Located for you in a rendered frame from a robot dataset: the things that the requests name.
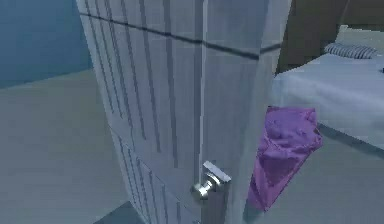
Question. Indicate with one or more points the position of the white panelled room door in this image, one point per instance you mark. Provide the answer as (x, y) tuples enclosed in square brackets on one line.
[(160, 83)]

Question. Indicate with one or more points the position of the silver round door knob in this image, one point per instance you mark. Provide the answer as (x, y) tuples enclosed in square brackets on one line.
[(204, 188)]

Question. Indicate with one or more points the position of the purple crumpled cloth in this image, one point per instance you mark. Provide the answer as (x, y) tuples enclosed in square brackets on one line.
[(283, 146)]

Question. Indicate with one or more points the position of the brown wooden headboard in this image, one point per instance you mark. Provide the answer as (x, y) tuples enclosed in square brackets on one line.
[(310, 30)]

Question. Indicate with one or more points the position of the white bed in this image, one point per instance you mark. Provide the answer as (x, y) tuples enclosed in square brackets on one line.
[(340, 90)]

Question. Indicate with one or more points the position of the grey striped pillow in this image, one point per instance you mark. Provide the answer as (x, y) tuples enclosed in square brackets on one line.
[(350, 51)]

